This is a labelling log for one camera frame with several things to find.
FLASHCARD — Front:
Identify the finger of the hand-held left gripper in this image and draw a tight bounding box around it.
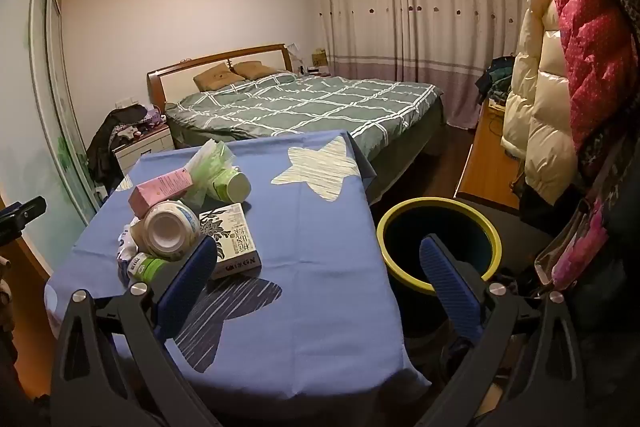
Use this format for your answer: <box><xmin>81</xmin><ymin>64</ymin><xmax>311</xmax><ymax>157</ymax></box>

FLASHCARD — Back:
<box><xmin>0</xmin><ymin>196</ymin><xmax>47</xmax><ymax>233</ymax></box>

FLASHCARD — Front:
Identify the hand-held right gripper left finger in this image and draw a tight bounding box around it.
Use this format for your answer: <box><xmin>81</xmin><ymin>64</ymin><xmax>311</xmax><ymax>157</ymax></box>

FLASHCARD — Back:
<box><xmin>50</xmin><ymin>234</ymin><xmax>221</xmax><ymax>427</ymax></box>

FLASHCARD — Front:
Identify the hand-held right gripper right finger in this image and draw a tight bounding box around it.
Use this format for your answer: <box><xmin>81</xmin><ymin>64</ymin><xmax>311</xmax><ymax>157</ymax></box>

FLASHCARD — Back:
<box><xmin>419</xmin><ymin>234</ymin><xmax>586</xmax><ymax>427</ymax></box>

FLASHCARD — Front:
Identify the green and white bottle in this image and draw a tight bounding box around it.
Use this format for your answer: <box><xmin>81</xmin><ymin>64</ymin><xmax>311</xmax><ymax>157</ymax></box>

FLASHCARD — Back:
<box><xmin>119</xmin><ymin>252</ymin><xmax>173</xmax><ymax>285</ymax></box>

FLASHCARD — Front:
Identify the white printed paper cup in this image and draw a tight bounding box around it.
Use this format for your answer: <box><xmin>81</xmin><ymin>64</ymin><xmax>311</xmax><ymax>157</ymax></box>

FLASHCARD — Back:
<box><xmin>142</xmin><ymin>201</ymin><xmax>202</xmax><ymax>260</ymax></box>

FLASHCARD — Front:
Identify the black and white flowered box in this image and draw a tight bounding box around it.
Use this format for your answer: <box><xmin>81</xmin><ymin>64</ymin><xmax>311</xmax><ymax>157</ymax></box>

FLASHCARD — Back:
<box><xmin>199</xmin><ymin>203</ymin><xmax>263</xmax><ymax>280</ymax></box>

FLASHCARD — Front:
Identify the yellow-rimmed dark bin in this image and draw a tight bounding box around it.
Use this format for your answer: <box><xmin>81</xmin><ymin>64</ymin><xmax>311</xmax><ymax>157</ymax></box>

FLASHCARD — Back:
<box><xmin>376</xmin><ymin>198</ymin><xmax>502</xmax><ymax>338</ymax></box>

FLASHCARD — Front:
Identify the pink carton box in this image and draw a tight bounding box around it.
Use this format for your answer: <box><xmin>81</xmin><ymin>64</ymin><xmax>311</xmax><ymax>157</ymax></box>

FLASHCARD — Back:
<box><xmin>128</xmin><ymin>169</ymin><xmax>193</xmax><ymax>218</ymax></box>

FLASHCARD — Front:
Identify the green paper cup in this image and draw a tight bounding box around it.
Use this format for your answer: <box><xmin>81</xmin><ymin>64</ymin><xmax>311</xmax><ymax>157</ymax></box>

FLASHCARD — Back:
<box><xmin>206</xmin><ymin>168</ymin><xmax>252</xmax><ymax>204</ymax></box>

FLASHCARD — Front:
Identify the green plastic bag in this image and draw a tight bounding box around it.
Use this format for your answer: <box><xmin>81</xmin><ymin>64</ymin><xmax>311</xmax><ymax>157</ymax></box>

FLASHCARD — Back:
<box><xmin>182</xmin><ymin>139</ymin><xmax>236</xmax><ymax>202</ymax></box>

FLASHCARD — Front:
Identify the frosted glass wardrobe door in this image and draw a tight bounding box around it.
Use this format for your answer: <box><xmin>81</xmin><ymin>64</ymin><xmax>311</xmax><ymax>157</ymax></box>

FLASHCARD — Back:
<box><xmin>0</xmin><ymin>0</ymin><xmax>101</xmax><ymax>268</ymax></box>

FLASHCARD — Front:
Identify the pile of dark clothes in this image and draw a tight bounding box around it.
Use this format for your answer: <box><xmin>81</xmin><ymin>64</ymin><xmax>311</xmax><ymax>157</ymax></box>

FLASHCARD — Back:
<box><xmin>86</xmin><ymin>103</ymin><xmax>168</xmax><ymax>195</ymax></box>

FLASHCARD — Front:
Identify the wooden desk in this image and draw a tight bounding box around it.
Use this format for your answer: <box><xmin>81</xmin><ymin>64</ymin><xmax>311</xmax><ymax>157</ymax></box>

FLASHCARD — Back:
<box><xmin>454</xmin><ymin>99</ymin><xmax>526</xmax><ymax>212</ymax></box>

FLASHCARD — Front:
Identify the blue star-printed tablecloth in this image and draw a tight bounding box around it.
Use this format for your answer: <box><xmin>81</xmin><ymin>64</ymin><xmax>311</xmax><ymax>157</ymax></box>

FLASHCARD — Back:
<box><xmin>44</xmin><ymin>129</ymin><xmax>433</xmax><ymax>403</ymax></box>

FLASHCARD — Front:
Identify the white nightstand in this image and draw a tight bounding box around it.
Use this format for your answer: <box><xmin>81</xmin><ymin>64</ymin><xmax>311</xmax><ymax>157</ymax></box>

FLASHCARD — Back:
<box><xmin>111</xmin><ymin>124</ymin><xmax>175</xmax><ymax>178</ymax></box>

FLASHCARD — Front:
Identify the pink floral bag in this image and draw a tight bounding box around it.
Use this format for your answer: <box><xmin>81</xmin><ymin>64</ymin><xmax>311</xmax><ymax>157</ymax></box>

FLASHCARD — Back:
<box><xmin>534</xmin><ymin>147</ymin><xmax>631</xmax><ymax>293</ymax></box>

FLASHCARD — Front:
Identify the cream puffer jacket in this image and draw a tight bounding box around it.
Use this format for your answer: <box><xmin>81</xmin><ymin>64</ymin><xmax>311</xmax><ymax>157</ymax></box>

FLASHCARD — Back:
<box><xmin>501</xmin><ymin>0</ymin><xmax>581</xmax><ymax>208</ymax></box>

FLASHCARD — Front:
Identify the bed with green quilt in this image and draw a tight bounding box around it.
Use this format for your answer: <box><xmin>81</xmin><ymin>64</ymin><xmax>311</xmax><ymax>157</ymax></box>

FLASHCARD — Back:
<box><xmin>146</xmin><ymin>44</ymin><xmax>448</xmax><ymax>202</ymax></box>

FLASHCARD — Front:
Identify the brown pillow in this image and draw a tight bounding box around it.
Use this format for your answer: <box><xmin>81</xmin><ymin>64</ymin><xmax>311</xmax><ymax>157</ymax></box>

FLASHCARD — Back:
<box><xmin>193</xmin><ymin>63</ymin><xmax>246</xmax><ymax>91</ymax></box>
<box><xmin>232</xmin><ymin>61</ymin><xmax>278</xmax><ymax>80</ymax></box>

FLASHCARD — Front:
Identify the heap of clothes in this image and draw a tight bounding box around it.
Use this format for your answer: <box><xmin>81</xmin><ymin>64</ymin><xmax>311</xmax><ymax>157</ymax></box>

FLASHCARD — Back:
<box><xmin>475</xmin><ymin>54</ymin><xmax>516</xmax><ymax>108</ymax></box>

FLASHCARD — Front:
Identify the green checked duvet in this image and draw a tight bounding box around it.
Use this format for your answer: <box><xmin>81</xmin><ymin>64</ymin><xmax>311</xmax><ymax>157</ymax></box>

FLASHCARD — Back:
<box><xmin>165</xmin><ymin>72</ymin><xmax>446</xmax><ymax>158</ymax></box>

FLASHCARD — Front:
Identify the white bedside lamp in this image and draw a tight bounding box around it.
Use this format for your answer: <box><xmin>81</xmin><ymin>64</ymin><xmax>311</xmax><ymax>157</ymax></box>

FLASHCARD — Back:
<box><xmin>287</xmin><ymin>42</ymin><xmax>306</xmax><ymax>75</ymax></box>

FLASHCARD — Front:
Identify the pink and white curtain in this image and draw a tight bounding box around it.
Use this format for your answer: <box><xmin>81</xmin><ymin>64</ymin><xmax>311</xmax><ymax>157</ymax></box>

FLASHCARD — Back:
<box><xmin>310</xmin><ymin>0</ymin><xmax>531</xmax><ymax>130</ymax></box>

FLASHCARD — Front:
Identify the red quilted jacket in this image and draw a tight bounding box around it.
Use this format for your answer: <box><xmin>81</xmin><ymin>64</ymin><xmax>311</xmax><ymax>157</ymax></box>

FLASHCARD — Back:
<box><xmin>530</xmin><ymin>0</ymin><xmax>640</xmax><ymax>168</ymax></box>

